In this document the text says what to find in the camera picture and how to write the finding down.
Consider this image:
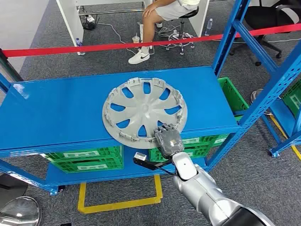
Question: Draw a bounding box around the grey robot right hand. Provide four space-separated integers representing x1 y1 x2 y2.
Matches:
154 123 185 159

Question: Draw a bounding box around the grey plastic wheel hubcap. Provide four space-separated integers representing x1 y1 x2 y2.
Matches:
102 77 188 150

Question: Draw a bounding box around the blue metal shelf rack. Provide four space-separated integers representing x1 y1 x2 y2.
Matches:
0 0 301 196
261 93 301 158

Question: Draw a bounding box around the black stool with chrome base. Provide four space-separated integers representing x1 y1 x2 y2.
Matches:
165 6 199 56

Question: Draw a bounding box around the person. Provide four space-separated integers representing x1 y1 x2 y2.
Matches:
127 0 200 65

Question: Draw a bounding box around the clear water bottle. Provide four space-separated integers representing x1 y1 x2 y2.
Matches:
75 38 85 56
204 18 213 37

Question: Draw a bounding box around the red barrier tape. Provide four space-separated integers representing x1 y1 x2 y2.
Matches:
2 23 301 58

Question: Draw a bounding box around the yellow floor tape line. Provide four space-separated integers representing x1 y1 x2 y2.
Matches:
269 114 301 161

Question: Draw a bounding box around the white desk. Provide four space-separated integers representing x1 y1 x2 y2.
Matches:
56 0 210 48

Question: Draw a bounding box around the black office chair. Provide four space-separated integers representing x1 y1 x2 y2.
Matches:
229 0 301 67

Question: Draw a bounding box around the white floor cable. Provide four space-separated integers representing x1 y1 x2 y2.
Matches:
97 22 156 56

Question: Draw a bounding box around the black wire basket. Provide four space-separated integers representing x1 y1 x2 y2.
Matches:
80 14 100 31

